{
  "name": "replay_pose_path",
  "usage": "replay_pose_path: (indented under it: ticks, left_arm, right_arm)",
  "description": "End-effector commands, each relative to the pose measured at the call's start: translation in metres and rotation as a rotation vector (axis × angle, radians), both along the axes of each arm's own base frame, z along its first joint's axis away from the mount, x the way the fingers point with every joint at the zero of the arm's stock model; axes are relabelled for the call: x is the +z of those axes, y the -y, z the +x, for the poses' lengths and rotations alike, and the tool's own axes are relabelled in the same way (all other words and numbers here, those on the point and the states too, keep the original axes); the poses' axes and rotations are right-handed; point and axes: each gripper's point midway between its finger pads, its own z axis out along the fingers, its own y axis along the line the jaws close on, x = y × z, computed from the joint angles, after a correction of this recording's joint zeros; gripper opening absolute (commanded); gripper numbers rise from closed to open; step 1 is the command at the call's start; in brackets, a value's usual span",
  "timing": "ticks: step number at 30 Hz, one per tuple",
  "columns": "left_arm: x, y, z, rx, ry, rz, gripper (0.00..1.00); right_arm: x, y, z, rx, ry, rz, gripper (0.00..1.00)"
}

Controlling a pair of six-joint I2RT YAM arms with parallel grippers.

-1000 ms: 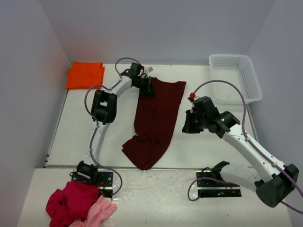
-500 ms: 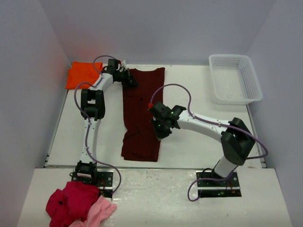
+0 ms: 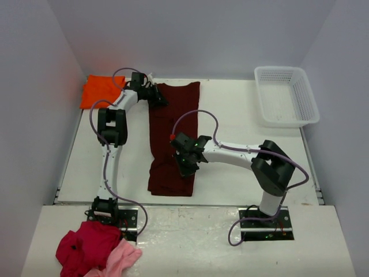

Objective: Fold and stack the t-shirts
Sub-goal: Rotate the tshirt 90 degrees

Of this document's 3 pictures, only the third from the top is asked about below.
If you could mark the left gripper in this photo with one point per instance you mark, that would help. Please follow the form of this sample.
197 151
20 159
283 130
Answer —
155 95

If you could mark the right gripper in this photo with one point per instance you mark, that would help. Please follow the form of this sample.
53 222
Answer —
186 166

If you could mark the dark red t-shirt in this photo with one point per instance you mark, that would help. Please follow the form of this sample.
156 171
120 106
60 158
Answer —
165 178

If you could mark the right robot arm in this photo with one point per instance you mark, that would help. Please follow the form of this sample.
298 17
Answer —
272 168

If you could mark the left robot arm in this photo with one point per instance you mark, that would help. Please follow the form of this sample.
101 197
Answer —
108 121

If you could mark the orange folded t-shirt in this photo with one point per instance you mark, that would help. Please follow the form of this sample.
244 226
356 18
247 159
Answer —
98 88

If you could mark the white plastic basket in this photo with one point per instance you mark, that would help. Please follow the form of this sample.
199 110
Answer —
285 97

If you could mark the pink crumpled t-shirt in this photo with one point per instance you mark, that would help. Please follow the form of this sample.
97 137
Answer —
121 258

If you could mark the crimson crumpled t-shirt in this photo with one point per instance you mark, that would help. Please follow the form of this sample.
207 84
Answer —
87 248

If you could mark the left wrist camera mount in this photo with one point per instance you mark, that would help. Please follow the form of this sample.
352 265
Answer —
151 78

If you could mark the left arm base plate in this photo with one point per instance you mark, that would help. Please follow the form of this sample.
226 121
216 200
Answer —
123 219

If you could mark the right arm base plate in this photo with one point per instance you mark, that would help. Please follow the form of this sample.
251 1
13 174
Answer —
278 229

